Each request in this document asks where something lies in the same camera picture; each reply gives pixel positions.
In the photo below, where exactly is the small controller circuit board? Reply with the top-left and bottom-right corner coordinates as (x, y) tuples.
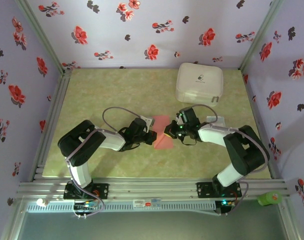
(220, 199), (237, 208)
(73, 201), (98, 211)

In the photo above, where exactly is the clear plastic packet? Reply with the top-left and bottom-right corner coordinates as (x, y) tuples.
(206, 115), (227, 128)

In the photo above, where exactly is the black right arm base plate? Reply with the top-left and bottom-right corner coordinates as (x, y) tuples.
(196, 181), (243, 200)

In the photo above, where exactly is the aluminium side rail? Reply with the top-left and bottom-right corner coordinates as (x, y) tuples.
(29, 68), (73, 182)
(240, 69), (280, 180)

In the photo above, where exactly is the grey left arm cable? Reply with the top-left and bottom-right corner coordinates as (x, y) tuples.
(65, 106), (143, 219)

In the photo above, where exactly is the pink paper sheet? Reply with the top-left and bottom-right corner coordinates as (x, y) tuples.
(151, 115), (175, 150)

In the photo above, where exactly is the green plastic cup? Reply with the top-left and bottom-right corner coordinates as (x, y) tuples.
(256, 190), (283, 207)

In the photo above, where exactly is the white label with red mark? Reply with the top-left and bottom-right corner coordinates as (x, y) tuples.
(132, 198), (162, 208)

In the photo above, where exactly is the aluminium frame post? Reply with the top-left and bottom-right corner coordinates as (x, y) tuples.
(0, 197), (27, 240)
(278, 199), (302, 240)
(16, 0), (66, 75)
(238, 0), (285, 71)

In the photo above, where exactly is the white zippered case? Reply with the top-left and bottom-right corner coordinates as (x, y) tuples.
(175, 62), (224, 108)

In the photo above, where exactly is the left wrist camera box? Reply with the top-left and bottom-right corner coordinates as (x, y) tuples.
(140, 115), (156, 127)

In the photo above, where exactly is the grey right arm cable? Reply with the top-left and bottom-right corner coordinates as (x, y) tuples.
(191, 104), (271, 216)

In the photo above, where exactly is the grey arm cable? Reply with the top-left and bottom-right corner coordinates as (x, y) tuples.
(65, 106), (143, 219)
(191, 104), (271, 216)

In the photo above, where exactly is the wide aluminium base rail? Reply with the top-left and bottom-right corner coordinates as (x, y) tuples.
(16, 177), (292, 201)

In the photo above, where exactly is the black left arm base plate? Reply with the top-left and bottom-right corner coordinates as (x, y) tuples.
(63, 183), (110, 200)

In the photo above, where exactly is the grey slotted cable duct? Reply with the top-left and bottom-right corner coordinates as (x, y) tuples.
(25, 201), (217, 214)

